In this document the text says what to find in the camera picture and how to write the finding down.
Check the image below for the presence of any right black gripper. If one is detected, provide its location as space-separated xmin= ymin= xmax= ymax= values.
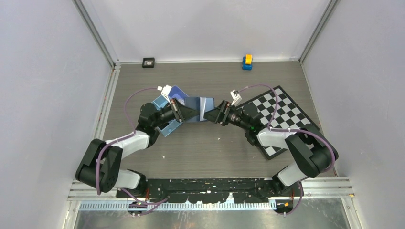
xmin=201 ymin=100 xmax=250 ymax=131

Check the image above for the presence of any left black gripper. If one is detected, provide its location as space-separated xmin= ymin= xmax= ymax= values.
xmin=152 ymin=98 xmax=200 ymax=128

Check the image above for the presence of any blue card holder wallet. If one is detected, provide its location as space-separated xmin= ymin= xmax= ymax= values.
xmin=184 ymin=97 xmax=215 ymax=123

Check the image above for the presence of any blue three-compartment organizer tray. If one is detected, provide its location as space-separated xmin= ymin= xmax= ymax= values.
xmin=151 ymin=84 xmax=191 ymax=138

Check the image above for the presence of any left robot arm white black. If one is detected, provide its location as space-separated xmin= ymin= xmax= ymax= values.
xmin=75 ymin=98 xmax=200 ymax=198

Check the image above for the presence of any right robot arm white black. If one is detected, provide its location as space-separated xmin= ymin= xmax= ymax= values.
xmin=204 ymin=101 xmax=338 ymax=196

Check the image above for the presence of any small black square box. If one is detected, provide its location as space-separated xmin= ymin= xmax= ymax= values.
xmin=142 ymin=57 xmax=155 ymax=69

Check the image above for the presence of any black and white checkerboard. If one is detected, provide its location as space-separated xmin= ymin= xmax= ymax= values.
xmin=237 ymin=85 xmax=320 ymax=161

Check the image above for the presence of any blue and yellow toy car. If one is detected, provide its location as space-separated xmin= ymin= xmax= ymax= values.
xmin=242 ymin=54 xmax=253 ymax=71

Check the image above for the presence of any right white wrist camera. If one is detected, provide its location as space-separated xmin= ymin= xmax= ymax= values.
xmin=230 ymin=90 xmax=242 ymax=106

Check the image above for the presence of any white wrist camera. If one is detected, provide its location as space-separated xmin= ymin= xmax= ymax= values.
xmin=157 ymin=85 xmax=172 ymax=101
xmin=230 ymin=90 xmax=242 ymax=106

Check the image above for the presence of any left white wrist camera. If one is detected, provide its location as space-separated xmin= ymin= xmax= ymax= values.
xmin=157 ymin=85 xmax=172 ymax=101

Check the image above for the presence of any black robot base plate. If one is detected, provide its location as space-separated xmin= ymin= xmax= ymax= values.
xmin=116 ymin=178 xmax=301 ymax=204

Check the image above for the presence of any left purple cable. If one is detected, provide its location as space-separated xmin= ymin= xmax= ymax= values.
xmin=95 ymin=88 xmax=162 ymax=196

